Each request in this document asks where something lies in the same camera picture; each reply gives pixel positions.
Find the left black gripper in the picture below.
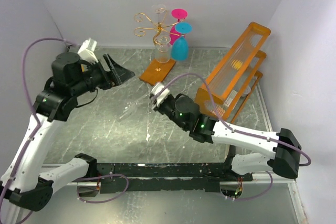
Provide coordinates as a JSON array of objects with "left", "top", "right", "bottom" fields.
[{"left": 70, "top": 52, "right": 135, "bottom": 97}]

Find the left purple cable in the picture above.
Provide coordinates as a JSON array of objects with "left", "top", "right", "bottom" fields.
[{"left": 0, "top": 37, "right": 130, "bottom": 224}]

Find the purple cable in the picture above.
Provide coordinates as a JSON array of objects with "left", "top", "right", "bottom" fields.
[
  {"left": 154, "top": 72, "right": 312, "bottom": 201},
  {"left": 0, "top": 37, "right": 130, "bottom": 224}
]

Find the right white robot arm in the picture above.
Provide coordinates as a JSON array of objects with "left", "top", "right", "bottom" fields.
[{"left": 150, "top": 93, "right": 301, "bottom": 181}]

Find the gold wire glass rack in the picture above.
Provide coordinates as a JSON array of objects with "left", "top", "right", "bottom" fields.
[{"left": 133, "top": 5, "right": 184, "bottom": 71}]

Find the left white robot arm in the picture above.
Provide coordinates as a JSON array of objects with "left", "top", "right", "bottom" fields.
[{"left": 1, "top": 52, "right": 135, "bottom": 212}]

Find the yellow object on shelf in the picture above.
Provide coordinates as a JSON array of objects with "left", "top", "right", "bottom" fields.
[{"left": 232, "top": 60, "right": 244, "bottom": 70}]

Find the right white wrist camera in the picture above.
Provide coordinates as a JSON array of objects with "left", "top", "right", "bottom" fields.
[{"left": 149, "top": 82, "right": 170, "bottom": 109}]

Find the clear wine glass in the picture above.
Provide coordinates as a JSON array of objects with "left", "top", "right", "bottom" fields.
[
  {"left": 152, "top": 4, "right": 167, "bottom": 25},
  {"left": 118, "top": 95, "right": 155, "bottom": 122},
  {"left": 154, "top": 35, "right": 171, "bottom": 63}
]

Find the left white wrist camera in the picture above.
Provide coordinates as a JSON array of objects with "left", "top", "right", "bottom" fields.
[{"left": 77, "top": 38, "right": 98, "bottom": 63}]

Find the blue plastic wine glass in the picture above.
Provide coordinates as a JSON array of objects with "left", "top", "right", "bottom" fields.
[{"left": 171, "top": 22, "right": 193, "bottom": 61}]

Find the aluminium extrusion rail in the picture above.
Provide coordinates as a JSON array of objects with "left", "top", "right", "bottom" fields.
[{"left": 40, "top": 164, "right": 296, "bottom": 184}]

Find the clear wine glass front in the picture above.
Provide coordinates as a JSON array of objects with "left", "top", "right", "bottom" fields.
[{"left": 154, "top": 35, "right": 171, "bottom": 63}]

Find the wooden rack base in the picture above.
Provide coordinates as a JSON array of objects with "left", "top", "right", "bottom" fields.
[{"left": 139, "top": 59, "right": 176, "bottom": 86}]

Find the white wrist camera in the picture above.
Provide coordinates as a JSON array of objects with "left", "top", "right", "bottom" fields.
[
  {"left": 149, "top": 82, "right": 170, "bottom": 109},
  {"left": 77, "top": 38, "right": 98, "bottom": 63}
]

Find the orange wooden shelf rack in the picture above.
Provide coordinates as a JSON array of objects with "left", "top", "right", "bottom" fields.
[{"left": 206, "top": 22, "right": 271, "bottom": 121}]

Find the clear wine glass back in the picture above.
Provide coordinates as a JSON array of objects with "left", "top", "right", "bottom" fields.
[{"left": 152, "top": 4, "right": 167, "bottom": 25}]

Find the pink plastic wine glass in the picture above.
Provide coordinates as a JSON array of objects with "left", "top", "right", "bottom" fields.
[{"left": 170, "top": 8, "right": 188, "bottom": 45}]

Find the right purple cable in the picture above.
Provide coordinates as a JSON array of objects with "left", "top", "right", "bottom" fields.
[{"left": 154, "top": 72, "right": 312, "bottom": 201}]

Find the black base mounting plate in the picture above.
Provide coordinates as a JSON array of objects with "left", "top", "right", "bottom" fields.
[{"left": 88, "top": 163, "right": 253, "bottom": 194}]

